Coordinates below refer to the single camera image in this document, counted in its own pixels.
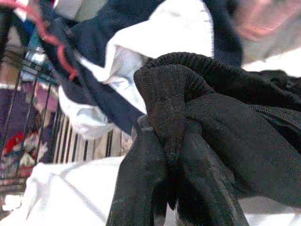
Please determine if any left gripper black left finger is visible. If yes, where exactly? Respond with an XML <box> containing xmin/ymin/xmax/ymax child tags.
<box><xmin>107</xmin><ymin>117</ymin><xmax>174</xmax><ymax>226</ymax></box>

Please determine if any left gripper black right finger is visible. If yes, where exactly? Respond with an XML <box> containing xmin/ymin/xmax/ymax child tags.
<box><xmin>176</xmin><ymin>122</ymin><xmax>250</xmax><ymax>226</ymax></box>

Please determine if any black fleece jacket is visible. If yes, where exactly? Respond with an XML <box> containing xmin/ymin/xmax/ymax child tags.
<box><xmin>134</xmin><ymin>51</ymin><xmax>301</xmax><ymax>208</ymax></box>

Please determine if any pink plastic hanger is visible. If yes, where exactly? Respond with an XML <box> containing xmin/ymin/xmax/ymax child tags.
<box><xmin>235</xmin><ymin>0</ymin><xmax>290</xmax><ymax>40</ymax></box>

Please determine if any red plastic hanger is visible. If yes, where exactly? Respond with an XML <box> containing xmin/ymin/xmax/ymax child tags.
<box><xmin>7</xmin><ymin>0</ymin><xmax>79</xmax><ymax>81</ymax></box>

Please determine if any navy blue garment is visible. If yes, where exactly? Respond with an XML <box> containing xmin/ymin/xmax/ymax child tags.
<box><xmin>40</xmin><ymin>0</ymin><xmax>243</xmax><ymax>137</ymax></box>

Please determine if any white thin shirt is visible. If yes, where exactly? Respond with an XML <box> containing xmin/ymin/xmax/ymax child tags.
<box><xmin>0</xmin><ymin>155</ymin><xmax>125</xmax><ymax>226</ymax></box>

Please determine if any white grey collared shirt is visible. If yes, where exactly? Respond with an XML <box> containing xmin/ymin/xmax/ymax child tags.
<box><xmin>58</xmin><ymin>0</ymin><xmax>214</xmax><ymax>139</ymax></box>

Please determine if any black metal drying rack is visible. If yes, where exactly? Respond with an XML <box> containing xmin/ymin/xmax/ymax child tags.
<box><xmin>0</xmin><ymin>7</ymin><xmax>123</xmax><ymax>186</ymax></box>

